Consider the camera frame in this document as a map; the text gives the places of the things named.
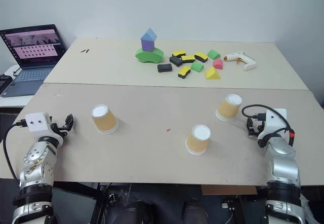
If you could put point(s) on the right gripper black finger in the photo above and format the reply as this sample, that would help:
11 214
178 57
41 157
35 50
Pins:
248 124
252 134

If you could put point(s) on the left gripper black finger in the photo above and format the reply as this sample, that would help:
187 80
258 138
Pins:
69 129
70 119

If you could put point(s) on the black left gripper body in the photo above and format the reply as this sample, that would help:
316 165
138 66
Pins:
59 129

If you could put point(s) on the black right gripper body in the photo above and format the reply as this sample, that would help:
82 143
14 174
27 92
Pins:
258 126

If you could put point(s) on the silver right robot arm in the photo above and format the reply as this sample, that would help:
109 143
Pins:
283 163

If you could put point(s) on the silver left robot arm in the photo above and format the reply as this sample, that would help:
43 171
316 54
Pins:
35 158

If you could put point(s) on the brown paper cup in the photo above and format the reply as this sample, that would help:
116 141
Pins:
105 121
198 141
229 108

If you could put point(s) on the brown cardboard piece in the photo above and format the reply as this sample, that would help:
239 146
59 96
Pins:
227 190

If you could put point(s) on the white hot glue gun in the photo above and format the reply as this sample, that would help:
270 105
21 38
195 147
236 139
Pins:
246 63

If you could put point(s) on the yellow foam wedge block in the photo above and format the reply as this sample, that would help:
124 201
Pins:
211 74

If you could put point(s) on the pink half-round foam block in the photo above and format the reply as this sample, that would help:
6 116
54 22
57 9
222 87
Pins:
217 64

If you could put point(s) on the black device with buttons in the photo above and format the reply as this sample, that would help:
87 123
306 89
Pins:
4 81

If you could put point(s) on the black flat panel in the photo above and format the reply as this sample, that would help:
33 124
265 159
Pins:
73 206

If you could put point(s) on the green half-round foam block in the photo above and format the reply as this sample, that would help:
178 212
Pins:
213 54
197 67

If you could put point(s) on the dark blue laptop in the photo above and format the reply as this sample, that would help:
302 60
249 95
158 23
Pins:
33 46

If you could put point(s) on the yellow and black eraser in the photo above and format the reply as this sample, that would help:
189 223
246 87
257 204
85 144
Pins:
201 56
178 53
184 71
187 58

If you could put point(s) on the dark rounded shape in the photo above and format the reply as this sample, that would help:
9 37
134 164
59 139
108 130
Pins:
195 211
139 212

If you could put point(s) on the green foam arch block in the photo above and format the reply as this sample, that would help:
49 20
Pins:
152 55

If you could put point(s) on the purple foam cube block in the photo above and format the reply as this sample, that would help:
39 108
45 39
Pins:
147 45

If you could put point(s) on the blue foam prism block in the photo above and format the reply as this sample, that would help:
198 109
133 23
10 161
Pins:
149 35

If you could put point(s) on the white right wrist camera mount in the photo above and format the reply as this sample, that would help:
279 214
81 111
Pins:
270 124

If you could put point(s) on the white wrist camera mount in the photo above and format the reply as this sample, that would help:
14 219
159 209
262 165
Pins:
270 124
38 122

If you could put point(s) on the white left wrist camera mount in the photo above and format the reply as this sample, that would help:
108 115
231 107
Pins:
38 122

